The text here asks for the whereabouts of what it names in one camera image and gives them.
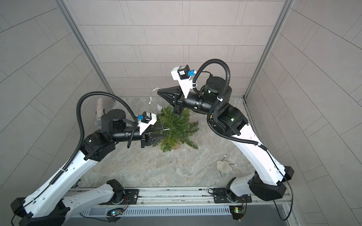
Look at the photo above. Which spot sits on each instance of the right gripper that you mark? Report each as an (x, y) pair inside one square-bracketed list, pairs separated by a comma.
[(176, 100)]

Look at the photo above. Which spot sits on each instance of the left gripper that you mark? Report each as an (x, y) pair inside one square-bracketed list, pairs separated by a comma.
[(145, 137)]

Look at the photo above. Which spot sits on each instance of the small green christmas tree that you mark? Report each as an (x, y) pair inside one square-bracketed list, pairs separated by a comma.
[(177, 128)]

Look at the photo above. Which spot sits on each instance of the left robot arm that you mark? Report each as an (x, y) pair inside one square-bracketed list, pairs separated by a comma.
[(49, 205)]

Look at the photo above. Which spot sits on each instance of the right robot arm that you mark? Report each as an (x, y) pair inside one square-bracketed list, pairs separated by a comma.
[(267, 182)]

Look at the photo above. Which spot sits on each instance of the glittery silver microphone on stand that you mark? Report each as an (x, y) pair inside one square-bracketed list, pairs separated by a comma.
[(99, 112)]

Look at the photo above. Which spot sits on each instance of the white fluffy plush toy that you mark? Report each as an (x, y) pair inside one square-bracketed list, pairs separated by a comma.
[(224, 166)]

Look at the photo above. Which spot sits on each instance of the left circuit board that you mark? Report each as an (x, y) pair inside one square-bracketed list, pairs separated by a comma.
[(115, 212)]

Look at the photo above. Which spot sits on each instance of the circuit board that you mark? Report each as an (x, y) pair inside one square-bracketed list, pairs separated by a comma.
[(115, 212), (237, 212)]

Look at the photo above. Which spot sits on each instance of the right circuit board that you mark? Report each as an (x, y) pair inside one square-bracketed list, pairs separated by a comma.
[(237, 212)]

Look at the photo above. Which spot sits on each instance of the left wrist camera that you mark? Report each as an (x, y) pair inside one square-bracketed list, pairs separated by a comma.
[(145, 120)]

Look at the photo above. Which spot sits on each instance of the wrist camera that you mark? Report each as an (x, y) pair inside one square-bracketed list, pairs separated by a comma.
[(184, 76), (145, 120)]

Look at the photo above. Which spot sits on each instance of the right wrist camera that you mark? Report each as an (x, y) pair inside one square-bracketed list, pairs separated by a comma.
[(184, 76)]

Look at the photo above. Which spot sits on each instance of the aluminium mounting rail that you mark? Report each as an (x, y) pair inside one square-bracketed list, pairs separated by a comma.
[(190, 196)]

